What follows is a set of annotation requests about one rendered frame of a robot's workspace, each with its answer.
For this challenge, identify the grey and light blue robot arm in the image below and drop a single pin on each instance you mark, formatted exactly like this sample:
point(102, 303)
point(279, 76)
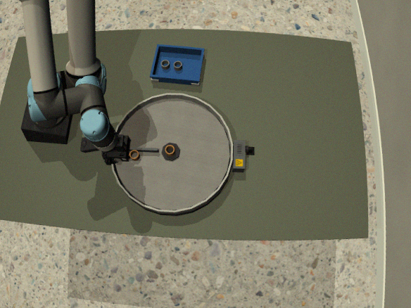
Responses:
point(54, 94)

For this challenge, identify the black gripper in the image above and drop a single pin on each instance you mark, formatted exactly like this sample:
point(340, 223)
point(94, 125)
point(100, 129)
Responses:
point(119, 151)

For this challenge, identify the blue crate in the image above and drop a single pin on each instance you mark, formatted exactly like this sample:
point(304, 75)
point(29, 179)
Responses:
point(191, 58)

